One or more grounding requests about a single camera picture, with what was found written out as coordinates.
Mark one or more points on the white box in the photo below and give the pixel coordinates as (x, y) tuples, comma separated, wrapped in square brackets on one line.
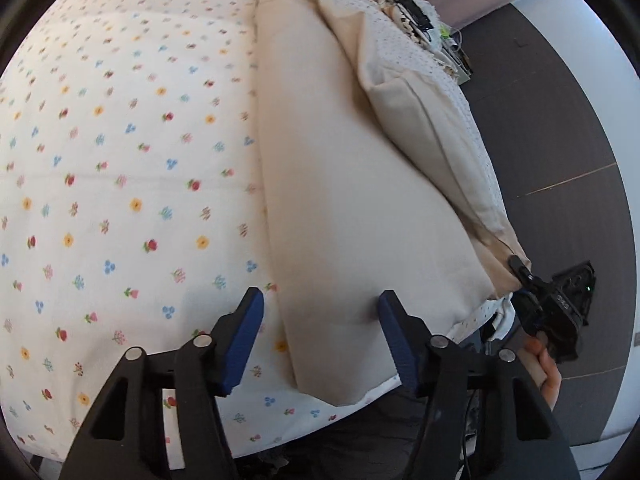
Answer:
[(462, 67)]

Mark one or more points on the white floral bedsheet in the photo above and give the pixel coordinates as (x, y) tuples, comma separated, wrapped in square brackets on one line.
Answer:
[(125, 135)]

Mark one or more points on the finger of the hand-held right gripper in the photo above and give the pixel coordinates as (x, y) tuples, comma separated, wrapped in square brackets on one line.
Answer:
[(522, 270), (527, 310)]

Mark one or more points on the person's dark pants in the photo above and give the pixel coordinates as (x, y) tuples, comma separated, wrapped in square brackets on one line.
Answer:
[(360, 440)]

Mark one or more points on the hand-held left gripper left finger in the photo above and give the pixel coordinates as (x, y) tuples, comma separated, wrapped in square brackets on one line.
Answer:
[(242, 345)]

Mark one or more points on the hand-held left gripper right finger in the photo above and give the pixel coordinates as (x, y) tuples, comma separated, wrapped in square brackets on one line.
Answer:
[(400, 345)]

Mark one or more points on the beige collared shirt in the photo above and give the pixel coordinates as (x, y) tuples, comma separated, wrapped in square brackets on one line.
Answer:
[(340, 185)]

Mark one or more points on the person's right hand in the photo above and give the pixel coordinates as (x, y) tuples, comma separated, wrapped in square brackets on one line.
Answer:
[(546, 375)]

